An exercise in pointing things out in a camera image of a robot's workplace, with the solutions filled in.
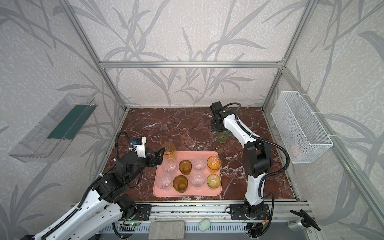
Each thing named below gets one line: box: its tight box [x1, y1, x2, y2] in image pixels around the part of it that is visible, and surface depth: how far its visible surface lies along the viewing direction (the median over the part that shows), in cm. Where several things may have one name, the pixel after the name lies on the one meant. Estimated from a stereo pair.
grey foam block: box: [148, 220, 185, 240], surface depth 68 cm
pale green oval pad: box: [198, 219, 211, 232], surface depth 70 cm
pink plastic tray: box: [153, 151, 222, 197], surface depth 83 cm
